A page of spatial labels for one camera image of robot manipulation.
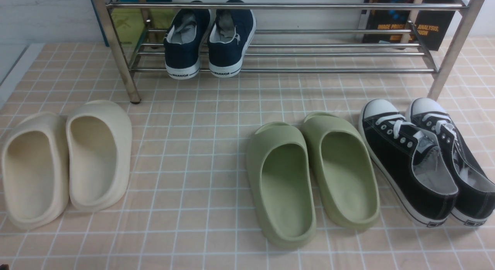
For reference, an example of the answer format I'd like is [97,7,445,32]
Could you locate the black canvas sneaker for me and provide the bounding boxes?
[405,98,495,227]
[358,99,459,228]

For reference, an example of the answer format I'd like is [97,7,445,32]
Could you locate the stainless steel shoe rack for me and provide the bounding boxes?
[91,0,485,104]

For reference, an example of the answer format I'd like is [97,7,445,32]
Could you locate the left green foam slipper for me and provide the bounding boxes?
[245,121,317,249]

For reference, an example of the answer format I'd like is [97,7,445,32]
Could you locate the green foam slipper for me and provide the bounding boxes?
[300,112,380,230]
[245,121,317,249]

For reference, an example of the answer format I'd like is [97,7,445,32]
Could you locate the right navy blue sneaker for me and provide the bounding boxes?
[207,9,256,78]

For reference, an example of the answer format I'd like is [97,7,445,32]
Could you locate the navy blue sneaker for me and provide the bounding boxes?
[163,9,213,80]
[207,9,256,78]

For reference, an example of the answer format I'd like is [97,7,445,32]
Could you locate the right green foam slipper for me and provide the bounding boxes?
[300,112,380,230]

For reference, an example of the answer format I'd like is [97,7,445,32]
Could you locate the left navy blue sneaker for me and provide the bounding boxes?
[163,9,213,80]

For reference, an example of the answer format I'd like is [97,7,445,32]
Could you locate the right cream foam slipper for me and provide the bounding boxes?
[65,100,132,212]

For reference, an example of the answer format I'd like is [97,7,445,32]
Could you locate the cream foam slipper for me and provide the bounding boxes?
[65,100,132,212]
[1,112,69,230]

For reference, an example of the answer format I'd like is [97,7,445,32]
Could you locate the green and blue book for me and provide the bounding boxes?
[110,0,175,47]

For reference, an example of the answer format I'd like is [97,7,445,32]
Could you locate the black book orange text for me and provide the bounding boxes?
[360,0,455,51]

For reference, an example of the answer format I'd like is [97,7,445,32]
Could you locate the left cream foam slipper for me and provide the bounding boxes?
[1,112,69,230]

